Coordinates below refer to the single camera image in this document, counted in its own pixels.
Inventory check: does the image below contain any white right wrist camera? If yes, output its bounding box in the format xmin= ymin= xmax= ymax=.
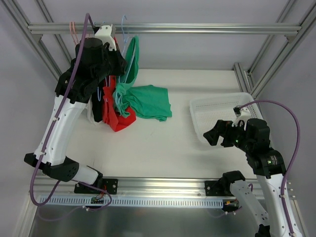
xmin=232 ymin=107 xmax=251 ymax=127

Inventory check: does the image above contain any white plastic basket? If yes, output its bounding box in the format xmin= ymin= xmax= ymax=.
xmin=189 ymin=92 xmax=254 ymax=151

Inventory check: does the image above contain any red tank top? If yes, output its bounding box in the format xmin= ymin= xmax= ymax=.
xmin=102 ymin=76 xmax=136 ymax=132

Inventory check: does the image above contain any black tank top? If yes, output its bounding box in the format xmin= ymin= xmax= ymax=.
xmin=91 ymin=84 xmax=104 ymax=122

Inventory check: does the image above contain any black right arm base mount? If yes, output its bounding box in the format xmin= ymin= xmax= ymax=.
xmin=204 ymin=180 xmax=225 ymax=197

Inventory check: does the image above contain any white slotted cable duct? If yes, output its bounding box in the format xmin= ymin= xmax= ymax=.
xmin=47 ymin=195 xmax=224 ymax=209

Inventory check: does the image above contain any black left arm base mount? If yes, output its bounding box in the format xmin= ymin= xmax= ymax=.
xmin=74 ymin=178 xmax=119 ymax=195

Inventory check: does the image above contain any white tank top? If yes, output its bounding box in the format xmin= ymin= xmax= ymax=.
xmin=86 ymin=100 xmax=95 ymax=124

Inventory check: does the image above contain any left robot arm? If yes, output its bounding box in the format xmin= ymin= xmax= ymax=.
xmin=24 ymin=38 xmax=126 ymax=193

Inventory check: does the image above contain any green tank top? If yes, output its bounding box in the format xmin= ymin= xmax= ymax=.
xmin=113 ymin=36 xmax=172 ymax=121

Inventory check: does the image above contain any blue wire hanger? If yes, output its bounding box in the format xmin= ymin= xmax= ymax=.
xmin=112 ymin=15 xmax=139 ymax=117

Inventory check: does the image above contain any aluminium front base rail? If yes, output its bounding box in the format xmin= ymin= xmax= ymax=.
xmin=28 ymin=176 xmax=270 ymax=197

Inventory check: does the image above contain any blue hanger with red top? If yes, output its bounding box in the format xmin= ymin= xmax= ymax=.
xmin=97 ymin=76 xmax=111 ymax=102

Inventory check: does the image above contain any aluminium frame top rail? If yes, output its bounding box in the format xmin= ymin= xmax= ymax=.
xmin=28 ymin=23 xmax=302 ymax=36

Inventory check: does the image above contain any pink wire hanger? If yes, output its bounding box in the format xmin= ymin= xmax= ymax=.
xmin=69 ymin=22 xmax=79 ymax=45

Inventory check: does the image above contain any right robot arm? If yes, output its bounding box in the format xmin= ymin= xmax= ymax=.
xmin=203 ymin=118 xmax=302 ymax=237

